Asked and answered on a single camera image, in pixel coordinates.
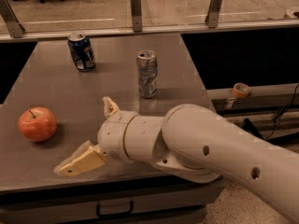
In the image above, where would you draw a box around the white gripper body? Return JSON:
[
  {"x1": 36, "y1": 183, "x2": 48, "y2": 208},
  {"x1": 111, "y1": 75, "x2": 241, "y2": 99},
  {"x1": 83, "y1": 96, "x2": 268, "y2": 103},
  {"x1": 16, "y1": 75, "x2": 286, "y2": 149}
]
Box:
[{"x1": 97, "y1": 111, "x2": 137, "y2": 162}]

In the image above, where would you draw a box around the black stand base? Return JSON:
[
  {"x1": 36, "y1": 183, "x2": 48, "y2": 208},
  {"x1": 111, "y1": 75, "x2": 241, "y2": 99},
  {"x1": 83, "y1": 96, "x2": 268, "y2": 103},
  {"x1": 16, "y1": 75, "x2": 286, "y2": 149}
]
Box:
[{"x1": 242, "y1": 119, "x2": 299, "y2": 146}]

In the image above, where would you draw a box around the silver redbull can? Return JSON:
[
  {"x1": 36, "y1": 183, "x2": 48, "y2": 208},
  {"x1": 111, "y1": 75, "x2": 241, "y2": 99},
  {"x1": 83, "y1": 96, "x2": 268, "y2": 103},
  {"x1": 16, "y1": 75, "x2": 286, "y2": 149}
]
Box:
[{"x1": 136, "y1": 50, "x2": 158, "y2": 99}]

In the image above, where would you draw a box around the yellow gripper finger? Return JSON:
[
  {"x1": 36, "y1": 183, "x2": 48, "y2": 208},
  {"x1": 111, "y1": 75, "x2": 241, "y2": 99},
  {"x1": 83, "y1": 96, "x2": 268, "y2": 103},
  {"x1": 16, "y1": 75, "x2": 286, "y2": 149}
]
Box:
[
  {"x1": 103, "y1": 96, "x2": 120, "y2": 118},
  {"x1": 53, "y1": 140, "x2": 107, "y2": 177}
]

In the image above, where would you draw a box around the black drawer handle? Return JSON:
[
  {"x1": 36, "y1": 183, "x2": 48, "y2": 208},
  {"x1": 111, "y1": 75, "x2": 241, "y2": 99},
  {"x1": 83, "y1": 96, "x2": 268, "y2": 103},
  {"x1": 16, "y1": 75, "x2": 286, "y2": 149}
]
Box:
[{"x1": 95, "y1": 201, "x2": 134, "y2": 219}]

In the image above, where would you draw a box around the blue pepsi can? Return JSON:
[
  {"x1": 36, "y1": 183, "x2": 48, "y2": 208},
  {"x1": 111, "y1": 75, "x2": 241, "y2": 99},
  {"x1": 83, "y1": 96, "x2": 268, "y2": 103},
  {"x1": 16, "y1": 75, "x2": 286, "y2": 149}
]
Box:
[{"x1": 67, "y1": 31, "x2": 95, "y2": 72}]

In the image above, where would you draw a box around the middle metal bracket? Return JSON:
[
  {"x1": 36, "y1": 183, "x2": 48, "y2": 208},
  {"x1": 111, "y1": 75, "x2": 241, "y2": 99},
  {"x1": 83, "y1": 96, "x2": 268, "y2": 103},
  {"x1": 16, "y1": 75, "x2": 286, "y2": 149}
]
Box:
[{"x1": 130, "y1": 0, "x2": 143, "y2": 33}]

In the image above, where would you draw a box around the black cable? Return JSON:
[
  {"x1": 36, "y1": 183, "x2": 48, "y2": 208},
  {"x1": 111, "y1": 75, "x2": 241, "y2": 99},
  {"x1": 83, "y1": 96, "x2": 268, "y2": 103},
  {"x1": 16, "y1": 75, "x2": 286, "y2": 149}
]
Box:
[{"x1": 264, "y1": 83, "x2": 299, "y2": 142}]

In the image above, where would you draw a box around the right metal bracket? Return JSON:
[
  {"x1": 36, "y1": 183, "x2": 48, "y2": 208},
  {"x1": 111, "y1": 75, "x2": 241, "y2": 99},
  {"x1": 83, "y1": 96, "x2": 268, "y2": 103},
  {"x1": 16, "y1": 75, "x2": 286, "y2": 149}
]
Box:
[{"x1": 205, "y1": 0, "x2": 222, "y2": 28}]

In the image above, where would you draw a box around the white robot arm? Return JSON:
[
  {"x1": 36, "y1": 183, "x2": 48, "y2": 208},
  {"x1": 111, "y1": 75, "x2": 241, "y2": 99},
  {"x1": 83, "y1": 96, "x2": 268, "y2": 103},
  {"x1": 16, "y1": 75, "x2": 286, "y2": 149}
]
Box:
[{"x1": 54, "y1": 97, "x2": 299, "y2": 224}]

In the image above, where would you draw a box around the red apple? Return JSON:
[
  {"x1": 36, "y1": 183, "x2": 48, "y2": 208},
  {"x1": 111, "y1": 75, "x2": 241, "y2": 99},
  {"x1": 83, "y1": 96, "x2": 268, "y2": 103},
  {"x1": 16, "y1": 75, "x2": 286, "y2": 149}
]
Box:
[{"x1": 18, "y1": 106, "x2": 57, "y2": 142}]

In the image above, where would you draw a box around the metal bracket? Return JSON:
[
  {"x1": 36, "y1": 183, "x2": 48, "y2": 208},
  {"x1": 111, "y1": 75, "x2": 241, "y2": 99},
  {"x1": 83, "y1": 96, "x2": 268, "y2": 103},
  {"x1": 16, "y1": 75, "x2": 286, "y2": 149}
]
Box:
[
  {"x1": 205, "y1": 0, "x2": 222, "y2": 28},
  {"x1": 130, "y1": 0, "x2": 143, "y2": 33},
  {"x1": 0, "y1": 0, "x2": 25, "y2": 38}
]

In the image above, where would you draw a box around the left metal bracket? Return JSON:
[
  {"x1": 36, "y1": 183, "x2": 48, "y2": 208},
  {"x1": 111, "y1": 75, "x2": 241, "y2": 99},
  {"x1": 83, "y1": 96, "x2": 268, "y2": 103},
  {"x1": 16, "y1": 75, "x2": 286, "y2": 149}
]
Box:
[{"x1": 0, "y1": 0, "x2": 25, "y2": 38}]

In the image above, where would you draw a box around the orange tape roll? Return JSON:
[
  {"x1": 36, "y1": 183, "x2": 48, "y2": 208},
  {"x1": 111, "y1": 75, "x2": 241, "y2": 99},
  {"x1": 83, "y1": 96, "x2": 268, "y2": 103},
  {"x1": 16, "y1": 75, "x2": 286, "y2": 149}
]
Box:
[{"x1": 233, "y1": 83, "x2": 250, "y2": 98}]

